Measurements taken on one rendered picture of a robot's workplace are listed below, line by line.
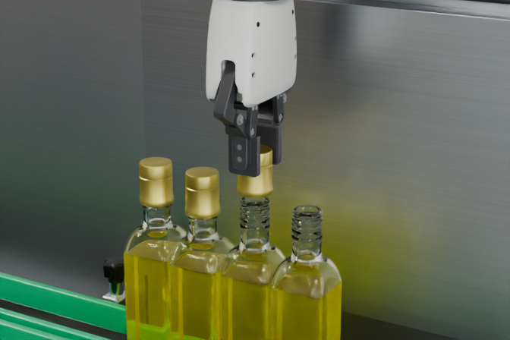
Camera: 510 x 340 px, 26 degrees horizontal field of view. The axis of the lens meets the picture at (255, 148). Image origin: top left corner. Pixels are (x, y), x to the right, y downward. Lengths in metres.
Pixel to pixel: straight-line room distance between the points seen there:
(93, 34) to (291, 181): 0.31
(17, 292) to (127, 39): 0.33
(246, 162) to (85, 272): 0.47
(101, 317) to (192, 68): 0.31
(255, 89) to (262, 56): 0.03
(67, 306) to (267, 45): 0.46
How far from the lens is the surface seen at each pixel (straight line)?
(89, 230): 1.42
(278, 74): 1.04
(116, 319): 1.28
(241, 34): 0.99
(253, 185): 1.06
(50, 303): 1.34
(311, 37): 1.14
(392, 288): 1.19
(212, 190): 1.09
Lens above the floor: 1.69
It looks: 18 degrees down
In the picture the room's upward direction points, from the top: straight up
